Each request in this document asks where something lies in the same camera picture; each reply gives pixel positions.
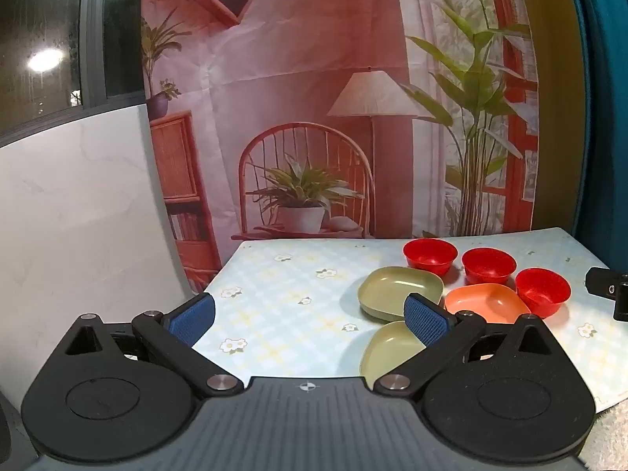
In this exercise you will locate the red plastic bowl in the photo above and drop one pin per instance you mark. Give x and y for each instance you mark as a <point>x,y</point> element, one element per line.
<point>431,255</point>
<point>543,290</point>
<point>489,265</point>

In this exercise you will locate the green square plate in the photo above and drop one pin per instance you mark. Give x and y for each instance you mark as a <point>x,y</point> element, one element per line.
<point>387,348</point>
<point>392,288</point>

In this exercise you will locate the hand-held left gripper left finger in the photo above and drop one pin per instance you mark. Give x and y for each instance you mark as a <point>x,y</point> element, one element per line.
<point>191,315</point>

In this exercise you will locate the orange square plate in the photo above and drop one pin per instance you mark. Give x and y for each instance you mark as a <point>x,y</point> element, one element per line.
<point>485,301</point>

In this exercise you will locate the teal curtain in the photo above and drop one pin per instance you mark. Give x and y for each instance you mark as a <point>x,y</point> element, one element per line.
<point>603,108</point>

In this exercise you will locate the floral checked tablecloth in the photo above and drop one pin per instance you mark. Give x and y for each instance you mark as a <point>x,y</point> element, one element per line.
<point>294,279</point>

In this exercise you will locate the printed room scene backdrop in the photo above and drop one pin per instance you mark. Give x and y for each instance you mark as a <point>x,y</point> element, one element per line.
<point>294,59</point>

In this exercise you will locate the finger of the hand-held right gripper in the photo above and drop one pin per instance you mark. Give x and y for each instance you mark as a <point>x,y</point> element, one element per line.
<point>602,282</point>

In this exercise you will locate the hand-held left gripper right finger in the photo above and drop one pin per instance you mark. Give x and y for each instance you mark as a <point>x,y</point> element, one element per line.
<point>427,320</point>

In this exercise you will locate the white marble panel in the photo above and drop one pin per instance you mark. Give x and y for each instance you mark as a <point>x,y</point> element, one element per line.
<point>73,230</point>

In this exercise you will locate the dark glass window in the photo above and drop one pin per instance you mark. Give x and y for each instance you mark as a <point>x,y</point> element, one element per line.
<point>49,19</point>

